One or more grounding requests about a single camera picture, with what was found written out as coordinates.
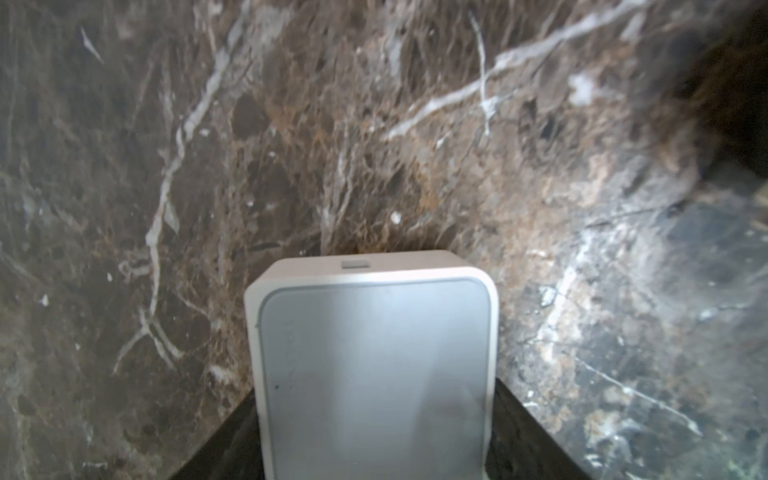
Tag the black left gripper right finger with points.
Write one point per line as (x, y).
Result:
(520, 448)

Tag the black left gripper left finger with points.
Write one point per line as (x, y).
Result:
(233, 451)

